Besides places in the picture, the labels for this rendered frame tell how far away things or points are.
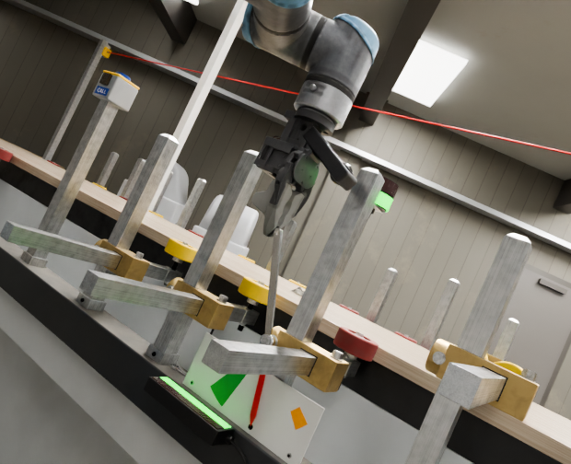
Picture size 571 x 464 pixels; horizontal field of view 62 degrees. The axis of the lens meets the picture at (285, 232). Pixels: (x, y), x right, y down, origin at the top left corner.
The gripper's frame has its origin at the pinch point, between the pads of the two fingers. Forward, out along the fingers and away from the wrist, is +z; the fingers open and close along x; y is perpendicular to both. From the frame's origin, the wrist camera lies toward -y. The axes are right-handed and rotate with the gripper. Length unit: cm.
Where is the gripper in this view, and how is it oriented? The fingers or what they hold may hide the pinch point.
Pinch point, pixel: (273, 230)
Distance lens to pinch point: 77.9
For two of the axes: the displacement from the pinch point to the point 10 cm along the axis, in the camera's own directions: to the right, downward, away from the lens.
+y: -7.7, -3.5, 5.4
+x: -4.7, -2.6, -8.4
